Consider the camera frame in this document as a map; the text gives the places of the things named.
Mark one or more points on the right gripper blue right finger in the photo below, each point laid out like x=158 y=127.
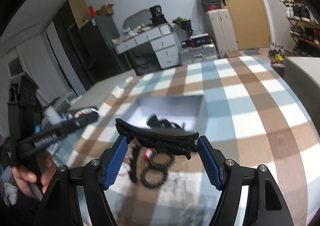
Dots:
x=210 y=165

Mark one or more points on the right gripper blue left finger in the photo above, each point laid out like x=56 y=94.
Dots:
x=112 y=160

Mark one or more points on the small red clear ornament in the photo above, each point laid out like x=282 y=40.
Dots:
x=147 y=153

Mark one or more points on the long black toothed hair clip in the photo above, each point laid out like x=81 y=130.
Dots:
x=177 y=145

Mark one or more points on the black hair claw clip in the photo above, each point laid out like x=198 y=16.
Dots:
x=153 y=122

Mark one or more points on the person's left hand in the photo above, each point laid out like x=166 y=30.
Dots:
x=24 y=176

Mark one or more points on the plaid checkered bedsheet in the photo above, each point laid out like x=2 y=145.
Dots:
x=253 y=118

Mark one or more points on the white thermos bottle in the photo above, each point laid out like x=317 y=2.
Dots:
x=52 y=116

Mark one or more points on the cluttered side table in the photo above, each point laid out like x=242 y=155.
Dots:
x=60 y=104

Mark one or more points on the grey cardboard box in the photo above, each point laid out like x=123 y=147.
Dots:
x=189 y=112

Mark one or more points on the grey left bedside cabinet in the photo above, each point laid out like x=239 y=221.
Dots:
x=97 y=94

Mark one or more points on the brown cardboard box on floor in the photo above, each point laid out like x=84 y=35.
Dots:
x=232 y=53

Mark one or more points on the silver aluminium suitcase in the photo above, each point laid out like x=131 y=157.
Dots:
x=199 y=54

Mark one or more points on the black red box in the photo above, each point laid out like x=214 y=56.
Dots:
x=199 y=40

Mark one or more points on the dark grey refrigerator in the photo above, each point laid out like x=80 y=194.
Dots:
x=103 y=61

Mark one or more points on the white dressing desk with drawers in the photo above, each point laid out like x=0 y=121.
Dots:
x=163 y=40

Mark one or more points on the white upright suitcase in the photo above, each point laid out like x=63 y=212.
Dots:
x=221 y=30

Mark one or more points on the black bouquet wrap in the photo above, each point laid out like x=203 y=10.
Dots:
x=184 y=24

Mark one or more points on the arched desk mirror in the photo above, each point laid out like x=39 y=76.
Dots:
x=141 y=17

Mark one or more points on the black bag on desk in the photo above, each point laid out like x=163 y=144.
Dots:
x=157 y=16

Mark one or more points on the cardboard boxes on fridge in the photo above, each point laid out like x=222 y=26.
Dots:
x=82 y=13

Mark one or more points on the wooden door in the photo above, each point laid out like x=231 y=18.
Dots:
x=250 y=23

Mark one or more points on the wooden shoe rack with shoes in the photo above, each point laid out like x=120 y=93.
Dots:
x=304 y=28

